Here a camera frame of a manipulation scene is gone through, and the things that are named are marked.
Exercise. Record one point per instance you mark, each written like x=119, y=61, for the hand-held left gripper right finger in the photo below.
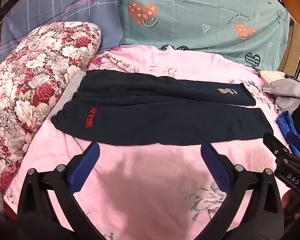
x=215, y=167

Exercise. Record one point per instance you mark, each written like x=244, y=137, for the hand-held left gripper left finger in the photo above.
x=86, y=167

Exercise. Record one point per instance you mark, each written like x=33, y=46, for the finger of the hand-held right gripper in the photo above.
x=275, y=143
x=298, y=145

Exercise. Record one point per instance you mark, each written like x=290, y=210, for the dark navy pants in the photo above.
x=152, y=120

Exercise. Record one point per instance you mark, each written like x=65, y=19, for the blue garment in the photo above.
x=285, y=122

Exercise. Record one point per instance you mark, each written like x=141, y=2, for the grey garment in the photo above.
x=290, y=90

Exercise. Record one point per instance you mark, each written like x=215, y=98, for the pink floral bedsheet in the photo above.
x=150, y=180

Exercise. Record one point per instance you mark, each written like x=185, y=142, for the cream garment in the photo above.
x=270, y=76

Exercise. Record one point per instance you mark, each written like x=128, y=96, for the dark striped garment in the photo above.
x=292, y=76

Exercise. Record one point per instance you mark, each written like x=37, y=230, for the red floral quilt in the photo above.
x=35, y=80

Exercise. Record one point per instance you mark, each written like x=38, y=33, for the teal heart-print blanket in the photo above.
x=190, y=17

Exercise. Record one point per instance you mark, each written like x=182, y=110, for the blue-grey plaid pillow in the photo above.
x=65, y=5

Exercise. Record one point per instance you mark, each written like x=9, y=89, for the wooden bed frame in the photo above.
x=293, y=42

